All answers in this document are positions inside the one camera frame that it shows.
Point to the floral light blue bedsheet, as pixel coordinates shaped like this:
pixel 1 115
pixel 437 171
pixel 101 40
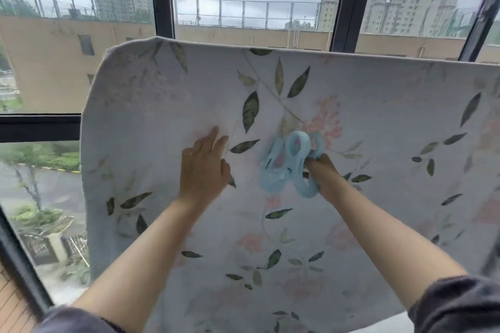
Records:
pixel 195 91

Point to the long beige building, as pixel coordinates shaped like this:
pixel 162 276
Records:
pixel 39 71

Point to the person's right hand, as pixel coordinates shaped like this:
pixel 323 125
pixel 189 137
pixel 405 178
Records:
pixel 330 180

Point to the person's left hand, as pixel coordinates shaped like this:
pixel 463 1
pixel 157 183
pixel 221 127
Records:
pixel 203 172

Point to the white tall apartment buildings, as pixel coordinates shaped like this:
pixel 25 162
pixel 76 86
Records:
pixel 410 12

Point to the person's right forearm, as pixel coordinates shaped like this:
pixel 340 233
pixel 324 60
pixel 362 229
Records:
pixel 390 243

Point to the person's left forearm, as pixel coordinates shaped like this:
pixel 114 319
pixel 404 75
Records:
pixel 136 270

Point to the person's dark right sleeve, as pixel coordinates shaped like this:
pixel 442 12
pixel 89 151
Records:
pixel 457 305

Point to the black metal window frame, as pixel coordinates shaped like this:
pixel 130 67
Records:
pixel 39 128

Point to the person's dark left sleeve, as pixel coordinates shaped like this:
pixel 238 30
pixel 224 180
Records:
pixel 70 323

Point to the person's dark sleeve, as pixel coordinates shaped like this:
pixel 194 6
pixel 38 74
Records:
pixel 457 305
pixel 70 323

